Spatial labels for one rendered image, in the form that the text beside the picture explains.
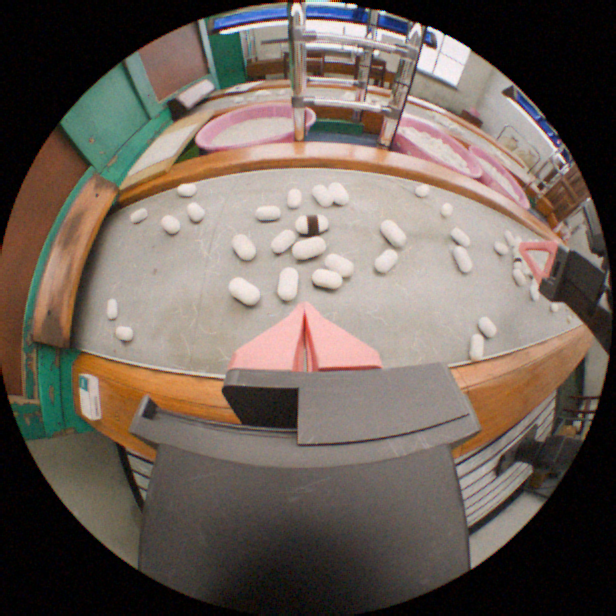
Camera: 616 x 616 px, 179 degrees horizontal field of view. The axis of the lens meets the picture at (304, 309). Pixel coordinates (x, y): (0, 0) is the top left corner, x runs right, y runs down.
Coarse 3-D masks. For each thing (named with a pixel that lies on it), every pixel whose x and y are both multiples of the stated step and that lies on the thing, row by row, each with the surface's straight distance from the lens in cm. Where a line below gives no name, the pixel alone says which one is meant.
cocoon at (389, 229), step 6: (384, 222) 25; (390, 222) 25; (384, 228) 25; (390, 228) 25; (396, 228) 25; (384, 234) 25; (390, 234) 25; (396, 234) 25; (402, 234) 25; (390, 240) 25; (396, 240) 25; (402, 240) 25; (396, 246) 25
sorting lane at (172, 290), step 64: (256, 192) 30; (384, 192) 33; (448, 192) 43; (128, 256) 38; (192, 256) 27; (256, 256) 23; (320, 256) 23; (448, 256) 31; (512, 256) 49; (128, 320) 32; (192, 320) 24; (256, 320) 21; (384, 320) 22; (448, 320) 27; (512, 320) 40; (576, 320) 102
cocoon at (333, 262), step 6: (330, 258) 21; (336, 258) 21; (342, 258) 21; (330, 264) 20; (336, 264) 20; (342, 264) 20; (348, 264) 20; (330, 270) 21; (336, 270) 21; (342, 270) 20; (348, 270) 20; (342, 276) 21; (348, 276) 21
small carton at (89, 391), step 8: (80, 376) 35; (88, 376) 34; (80, 384) 36; (88, 384) 33; (96, 384) 34; (80, 392) 36; (88, 392) 33; (96, 392) 34; (88, 400) 34; (96, 400) 34; (88, 408) 34; (96, 408) 34; (88, 416) 35; (96, 416) 35
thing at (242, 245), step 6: (240, 234) 23; (234, 240) 23; (240, 240) 23; (246, 240) 23; (234, 246) 23; (240, 246) 22; (246, 246) 22; (252, 246) 22; (240, 252) 22; (246, 252) 22; (252, 252) 22; (246, 258) 22
